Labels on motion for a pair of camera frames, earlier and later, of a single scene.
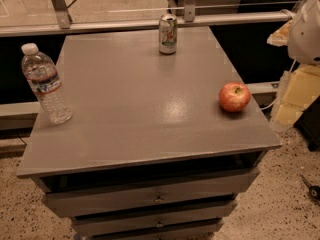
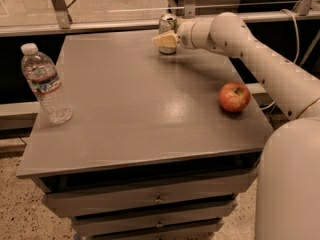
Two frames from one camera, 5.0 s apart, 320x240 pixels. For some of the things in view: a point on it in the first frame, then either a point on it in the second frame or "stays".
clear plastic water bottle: x=46 y=83 stays
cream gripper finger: x=298 y=89 to x=187 y=36
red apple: x=234 y=96 stays
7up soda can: x=168 y=34 stays
